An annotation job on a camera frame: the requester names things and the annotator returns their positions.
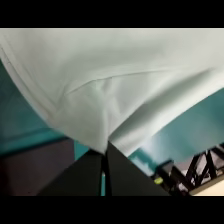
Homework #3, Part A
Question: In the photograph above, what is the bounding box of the pale green T-shirt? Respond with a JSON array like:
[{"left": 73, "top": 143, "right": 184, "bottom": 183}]
[{"left": 0, "top": 28, "right": 224, "bottom": 158}]

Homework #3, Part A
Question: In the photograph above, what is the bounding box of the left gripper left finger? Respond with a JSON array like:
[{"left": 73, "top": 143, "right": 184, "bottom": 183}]
[{"left": 39, "top": 148, "right": 107, "bottom": 197}]

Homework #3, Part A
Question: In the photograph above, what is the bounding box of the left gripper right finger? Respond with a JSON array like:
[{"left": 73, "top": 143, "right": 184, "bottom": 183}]
[{"left": 105, "top": 140, "right": 171, "bottom": 197}]

